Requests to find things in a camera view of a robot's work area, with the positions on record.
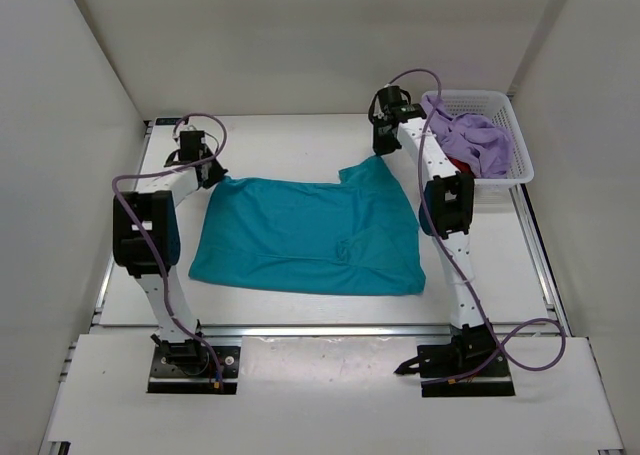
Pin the teal t shirt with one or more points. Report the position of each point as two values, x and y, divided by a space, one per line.
358 236

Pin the white plastic laundry basket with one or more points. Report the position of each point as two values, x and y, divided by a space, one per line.
498 109

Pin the red t shirt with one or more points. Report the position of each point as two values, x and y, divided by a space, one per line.
461 166

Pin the lavender t shirt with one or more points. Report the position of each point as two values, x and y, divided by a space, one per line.
471 139

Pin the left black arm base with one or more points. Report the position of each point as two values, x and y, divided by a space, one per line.
188 368

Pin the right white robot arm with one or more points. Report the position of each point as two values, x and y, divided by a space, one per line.
447 195

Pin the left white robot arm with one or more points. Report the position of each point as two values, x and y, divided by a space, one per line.
145 234

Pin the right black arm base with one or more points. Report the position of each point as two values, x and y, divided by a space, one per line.
468 366

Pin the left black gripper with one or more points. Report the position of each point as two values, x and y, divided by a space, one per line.
216 176

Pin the small dark table label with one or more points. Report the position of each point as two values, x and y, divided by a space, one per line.
168 121

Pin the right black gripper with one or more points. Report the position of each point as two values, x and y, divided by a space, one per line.
380 147

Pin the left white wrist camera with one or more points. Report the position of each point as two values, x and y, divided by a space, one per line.
178 124

